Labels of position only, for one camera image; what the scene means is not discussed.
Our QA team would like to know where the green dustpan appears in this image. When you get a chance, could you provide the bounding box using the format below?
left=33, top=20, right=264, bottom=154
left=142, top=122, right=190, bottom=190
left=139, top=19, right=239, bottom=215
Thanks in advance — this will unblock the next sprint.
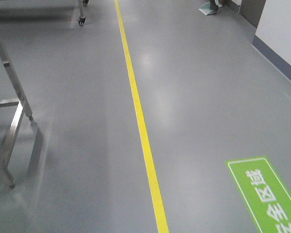
left=199, top=0, right=223, bottom=16

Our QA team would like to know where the green floor sign sticker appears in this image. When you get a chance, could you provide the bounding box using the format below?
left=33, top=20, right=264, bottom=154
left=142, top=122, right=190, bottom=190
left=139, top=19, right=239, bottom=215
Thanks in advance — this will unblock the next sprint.
left=226, top=157, right=291, bottom=233

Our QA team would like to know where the steel trolley leg with caster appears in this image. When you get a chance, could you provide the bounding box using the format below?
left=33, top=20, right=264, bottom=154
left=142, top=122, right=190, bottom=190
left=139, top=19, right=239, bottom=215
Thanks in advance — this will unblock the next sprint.
left=78, top=0, right=89, bottom=26

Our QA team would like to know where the stainless steel table frame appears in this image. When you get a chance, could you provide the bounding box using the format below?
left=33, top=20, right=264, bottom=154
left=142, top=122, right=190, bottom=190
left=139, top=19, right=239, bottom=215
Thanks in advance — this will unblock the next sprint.
left=0, top=15, right=45, bottom=189

